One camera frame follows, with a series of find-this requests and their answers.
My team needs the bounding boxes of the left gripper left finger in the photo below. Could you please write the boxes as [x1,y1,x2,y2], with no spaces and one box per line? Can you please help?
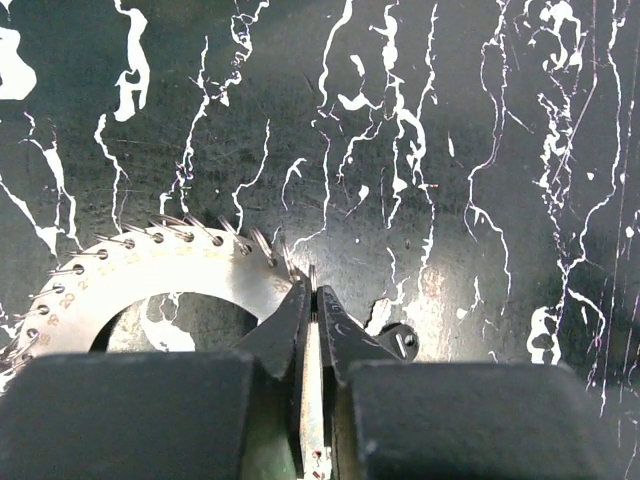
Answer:
[1,280,311,479]

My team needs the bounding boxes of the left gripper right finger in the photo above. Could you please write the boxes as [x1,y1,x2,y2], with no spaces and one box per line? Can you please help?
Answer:
[317,287,615,479]

